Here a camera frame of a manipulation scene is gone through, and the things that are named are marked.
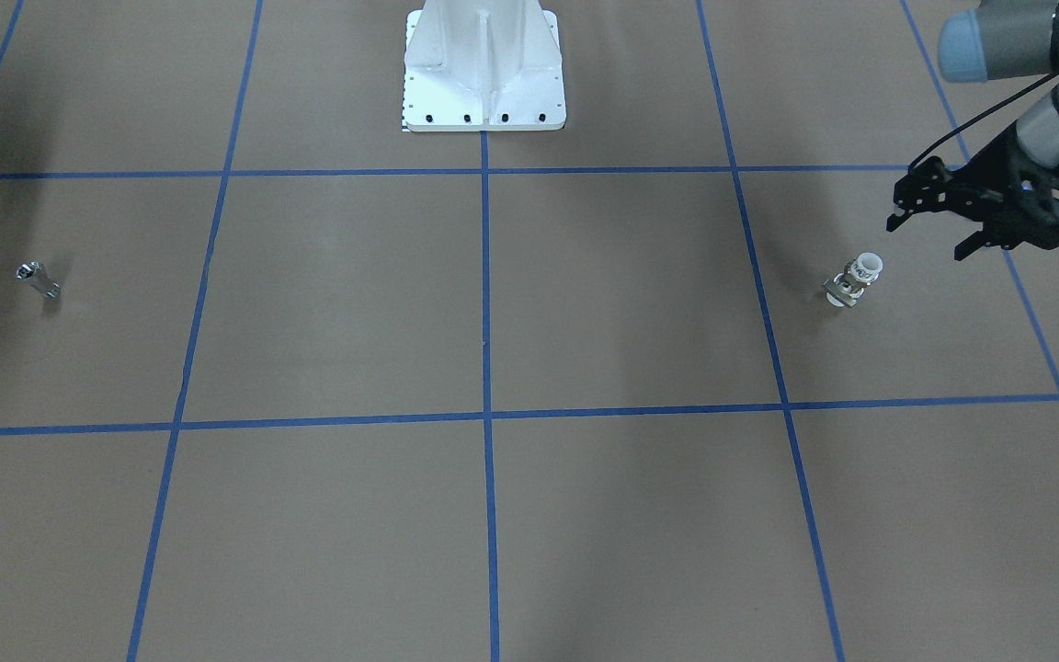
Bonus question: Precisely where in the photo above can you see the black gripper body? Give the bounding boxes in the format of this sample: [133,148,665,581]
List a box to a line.
[894,127,1059,250]

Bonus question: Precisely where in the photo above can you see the white central pedestal column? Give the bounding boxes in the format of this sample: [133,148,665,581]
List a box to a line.
[401,1,567,131]

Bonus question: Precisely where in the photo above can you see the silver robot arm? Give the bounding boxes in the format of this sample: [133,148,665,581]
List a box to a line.
[886,1,1059,260]

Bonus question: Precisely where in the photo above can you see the chrome pipe tee fitting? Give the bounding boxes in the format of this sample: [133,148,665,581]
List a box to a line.
[14,261,62,299]

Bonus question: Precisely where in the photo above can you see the white PPR valve with handle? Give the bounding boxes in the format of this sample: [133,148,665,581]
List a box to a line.
[824,252,885,307]

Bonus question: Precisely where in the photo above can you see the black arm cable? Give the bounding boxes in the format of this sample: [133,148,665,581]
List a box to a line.
[907,69,1059,176]

